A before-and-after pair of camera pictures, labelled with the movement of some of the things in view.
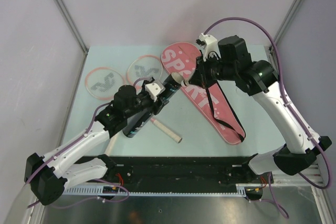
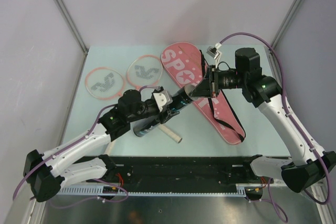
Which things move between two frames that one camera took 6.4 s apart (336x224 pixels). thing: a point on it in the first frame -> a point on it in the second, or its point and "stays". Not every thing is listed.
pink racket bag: (180, 60) stays
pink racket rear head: (105, 83) stays
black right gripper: (200, 77) -> (203, 89)
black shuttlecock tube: (172, 83) -> (180, 98)
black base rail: (192, 170) stays
